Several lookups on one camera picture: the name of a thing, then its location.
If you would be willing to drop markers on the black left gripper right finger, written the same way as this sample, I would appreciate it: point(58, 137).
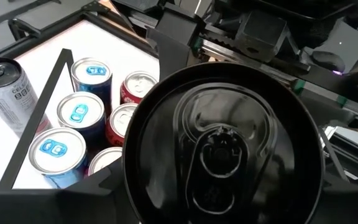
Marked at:
point(353, 208)

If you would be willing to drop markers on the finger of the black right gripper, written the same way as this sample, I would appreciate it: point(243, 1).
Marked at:
point(176, 40)
point(263, 35)

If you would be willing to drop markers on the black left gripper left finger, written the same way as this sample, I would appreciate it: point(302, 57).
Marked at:
point(42, 207)

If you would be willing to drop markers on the red cola can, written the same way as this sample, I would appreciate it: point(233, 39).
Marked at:
point(140, 84)
point(104, 160)
point(121, 119)

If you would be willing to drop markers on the blue silver energy drink can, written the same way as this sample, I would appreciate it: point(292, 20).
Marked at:
point(79, 112)
point(92, 71)
point(56, 149)

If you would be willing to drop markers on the white Celsius drink can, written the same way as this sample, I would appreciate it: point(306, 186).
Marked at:
point(222, 149)
point(5, 93)

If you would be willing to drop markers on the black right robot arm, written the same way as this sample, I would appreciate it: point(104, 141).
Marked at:
point(291, 9)

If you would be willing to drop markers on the black computer mouse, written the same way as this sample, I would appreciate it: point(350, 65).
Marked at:
point(328, 60)

